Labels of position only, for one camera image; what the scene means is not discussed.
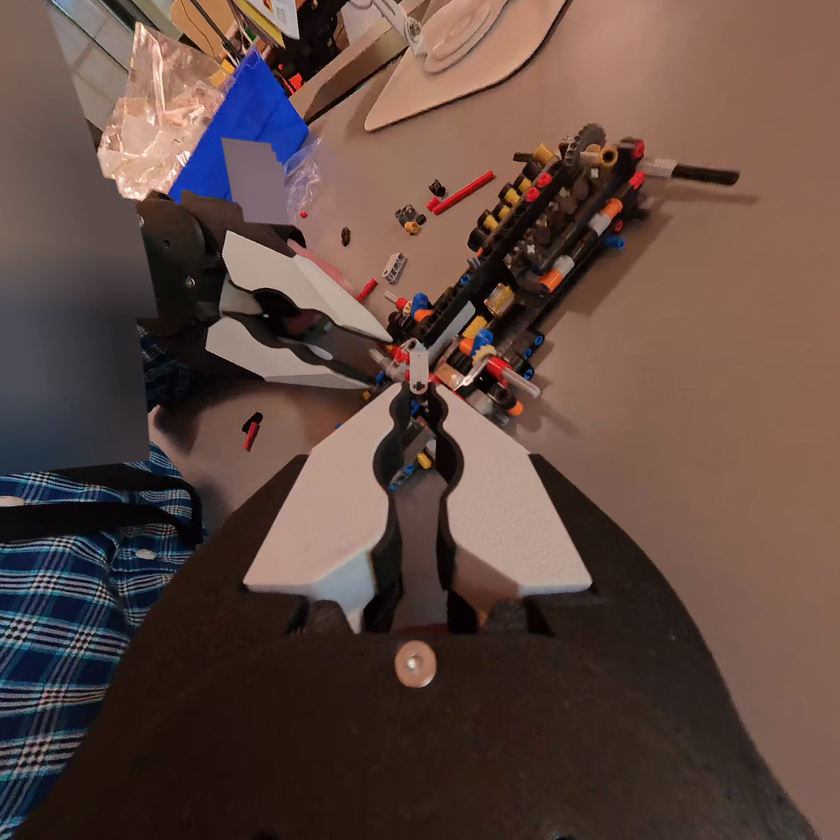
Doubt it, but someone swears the beige flat stand base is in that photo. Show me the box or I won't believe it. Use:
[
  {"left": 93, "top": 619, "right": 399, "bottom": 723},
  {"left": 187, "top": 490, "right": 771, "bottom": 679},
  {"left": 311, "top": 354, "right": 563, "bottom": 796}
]
[{"left": 364, "top": 0, "right": 568, "bottom": 133}]

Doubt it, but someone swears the person's left hand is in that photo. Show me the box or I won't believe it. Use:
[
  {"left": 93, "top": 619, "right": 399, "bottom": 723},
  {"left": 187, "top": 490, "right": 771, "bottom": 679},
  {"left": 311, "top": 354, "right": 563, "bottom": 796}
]
[{"left": 289, "top": 239, "right": 361, "bottom": 298}]

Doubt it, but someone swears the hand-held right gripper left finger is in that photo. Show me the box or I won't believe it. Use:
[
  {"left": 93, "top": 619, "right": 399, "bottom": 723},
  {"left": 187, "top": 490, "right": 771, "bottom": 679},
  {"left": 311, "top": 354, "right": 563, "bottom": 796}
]
[{"left": 241, "top": 385, "right": 404, "bottom": 635}]

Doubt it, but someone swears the dark printed cardboard box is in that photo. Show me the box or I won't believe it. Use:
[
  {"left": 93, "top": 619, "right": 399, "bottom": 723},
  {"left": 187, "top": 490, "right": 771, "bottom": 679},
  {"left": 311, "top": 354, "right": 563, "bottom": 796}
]
[{"left": 289, "top": 20, "right": 421, "bottom": 126}]

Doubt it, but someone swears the multicoloured lego vehicle chassis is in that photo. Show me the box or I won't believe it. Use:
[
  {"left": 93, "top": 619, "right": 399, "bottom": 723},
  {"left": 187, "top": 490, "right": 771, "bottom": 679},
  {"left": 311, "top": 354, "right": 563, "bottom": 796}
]
[{"left": 364, "top": 121, "right": 742, "bottom": 493}]

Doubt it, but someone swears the black neck strap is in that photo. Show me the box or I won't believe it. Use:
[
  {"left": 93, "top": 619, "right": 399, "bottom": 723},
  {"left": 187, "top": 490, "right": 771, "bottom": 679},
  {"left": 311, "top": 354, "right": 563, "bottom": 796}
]
[{"left": 0, "top": 462, "right": 204, "bottom": 546}]

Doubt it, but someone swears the yellow printed booklet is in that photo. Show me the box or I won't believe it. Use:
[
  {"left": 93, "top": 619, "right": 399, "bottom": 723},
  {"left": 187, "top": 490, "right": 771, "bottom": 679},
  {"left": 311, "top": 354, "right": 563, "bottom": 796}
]
[{"left": 233, "top": 0, "right": 301, "bottom": 42}]

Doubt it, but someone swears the long red lego axle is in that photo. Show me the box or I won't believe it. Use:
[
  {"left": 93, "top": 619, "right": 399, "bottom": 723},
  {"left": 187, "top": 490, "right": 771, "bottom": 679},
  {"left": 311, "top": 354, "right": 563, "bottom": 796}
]
[{"left": 432, "top": 171, "right": 496, "bottom": 216}]

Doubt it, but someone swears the person's left forearm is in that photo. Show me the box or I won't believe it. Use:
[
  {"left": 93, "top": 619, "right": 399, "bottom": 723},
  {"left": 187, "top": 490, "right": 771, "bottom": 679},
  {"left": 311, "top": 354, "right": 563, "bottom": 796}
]
[{"left": 136, "top": 325, "right": 221, "bottom": 413}]

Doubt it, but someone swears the person's blue plaid shirt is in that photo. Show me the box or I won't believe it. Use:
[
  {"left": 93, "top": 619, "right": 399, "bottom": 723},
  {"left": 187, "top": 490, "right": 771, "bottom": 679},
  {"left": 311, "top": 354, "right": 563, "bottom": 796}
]
[{"left": 0, "top": 443, "right": 210, "bottom": 837}]

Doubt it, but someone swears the clear plastic bag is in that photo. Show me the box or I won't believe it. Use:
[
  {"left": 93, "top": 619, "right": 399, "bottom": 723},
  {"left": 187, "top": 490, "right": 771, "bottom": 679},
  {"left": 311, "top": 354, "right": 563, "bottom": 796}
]
[
  {"left": 97, "top": 21, "right": 232, "bottom": 201},
  {"left": 281, "top": 134, "right": 324, "bottom": 224}
]

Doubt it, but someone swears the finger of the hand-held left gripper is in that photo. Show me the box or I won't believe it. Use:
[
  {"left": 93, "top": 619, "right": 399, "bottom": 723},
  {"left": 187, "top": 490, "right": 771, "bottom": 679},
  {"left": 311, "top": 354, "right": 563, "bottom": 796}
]
[
  {"left": 220, "top": 228, "right": 395, "bottom": 345},
  {"left": 205, "top": 314, "right": 382, "bottom": 391}
]

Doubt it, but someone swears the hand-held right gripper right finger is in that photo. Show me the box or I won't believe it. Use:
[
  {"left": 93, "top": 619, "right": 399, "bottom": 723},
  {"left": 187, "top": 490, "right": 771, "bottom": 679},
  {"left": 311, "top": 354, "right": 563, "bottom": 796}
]
[{"left": 435, "top": 386, "right": 594, "bottom": 634}]

